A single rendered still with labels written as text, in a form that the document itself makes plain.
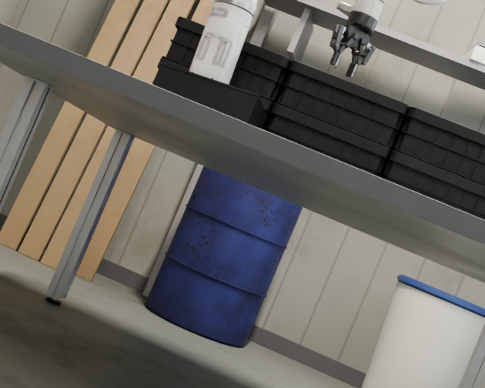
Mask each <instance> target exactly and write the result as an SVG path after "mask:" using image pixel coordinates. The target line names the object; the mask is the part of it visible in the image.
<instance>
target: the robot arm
mask: <svg viewBox="0 0 485 388"><path fill-rule="evenodd" d="M385 1H386V0H356V1H355V3H354V5H353V6H352V5H348V4H346V3H345V2H339V3H338V5H337V7H336V8H337V9H338V10H339V11H341V12H342V13H343V14H345V15H347V16H348V19H347V21H346V23H347V25H346V26H345V27H344V26H343V25H335V26H334V30H333V35H332V38H331V41H330V44H329V46H330V47H331V48H333V51H334V53H333V56H332V58H331V60H330V65H329V66H330V67H332V68H336V67H337V66H338V63H339V61H340V58H341V56H342V55H341V53H343V51H344V50H345V49H347V48H349V47H350V49H352V51H351V54H352V63H350V66H349V68H348V70H347V72H346V77H349V78H352V77H353V76H354V75H355V73H356V70H357V68H358V66H359V65H366V64H367V62H368V61H369V59H370V57H371V56H372V54H373V53H374V51H375V50H376V46H373V45H371V44H370V43H369V41H370V36H371V35H372V34H373V32H374V29H375V27H376V24H377V22H378V21H379V18H380V16H381V13H382V10H383V6H384V4H385ZM414 1H415V2H417V3H420V4H424V5H442V4H443V3H444V2H445V1H446V0H414ZM256 3H257V0H215V1H214V4H213V6H212V10H211V12H210V14H209V18H208V20H207V23H206V26H205V28H204V31H203V34H202V37H201V39H200V41H199V45H198V48H197V49H196V53H195V55H194V58H193V60H192V64H191V66H190V69H189V72H193V73H196V74H198V75H202V76H205V77H207V78H210V79H214V80H216V81H219V82H223V83H226V84H228V85H229V83H230V80H231V78H232V74H233V72H234V69H235V67H236V63H237V61H238V58H239V55H240V52H241V50H242V47H243V44H244V41H245V39H246V36H247V33H248V31H249V27H250V25H251V23H252V20H253V16H254V15H255V12H256ZM342 34H343V38H342ZM341 38H342V39H341ZM364 47H365V48H364ZM363 50H364V51H363ZM357 51H358V52H357ZM356 57H357V58H356Z"/></svg>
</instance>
